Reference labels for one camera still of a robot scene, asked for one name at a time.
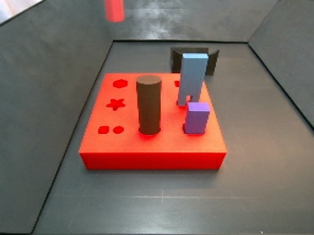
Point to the red hexagonal peg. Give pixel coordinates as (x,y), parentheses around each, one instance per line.
(114,8)

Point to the dark brown cylinder peg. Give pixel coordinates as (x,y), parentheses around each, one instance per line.
(149,103)

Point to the black curved stand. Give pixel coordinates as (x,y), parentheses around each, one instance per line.
(177,55)

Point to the purple square peg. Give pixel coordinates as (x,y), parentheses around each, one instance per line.
(198,113)

